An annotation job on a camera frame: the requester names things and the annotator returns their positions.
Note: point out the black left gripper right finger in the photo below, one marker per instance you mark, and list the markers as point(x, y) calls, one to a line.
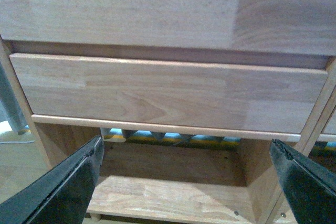
point(309, 188)

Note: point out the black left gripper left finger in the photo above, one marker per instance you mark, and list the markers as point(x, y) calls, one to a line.
point(63, 194)

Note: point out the wooden shelf cabinet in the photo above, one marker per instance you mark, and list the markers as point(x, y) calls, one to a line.
point(180, 173)

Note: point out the lower wooden drawer front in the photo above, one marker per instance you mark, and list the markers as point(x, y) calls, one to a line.
point(211, 95)

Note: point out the wooden drawer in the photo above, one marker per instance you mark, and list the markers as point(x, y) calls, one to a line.
point(211, 95)
point(288, 26)

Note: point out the upper wooden drawer front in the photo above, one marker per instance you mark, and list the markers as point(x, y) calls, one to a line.
point(288, 26)

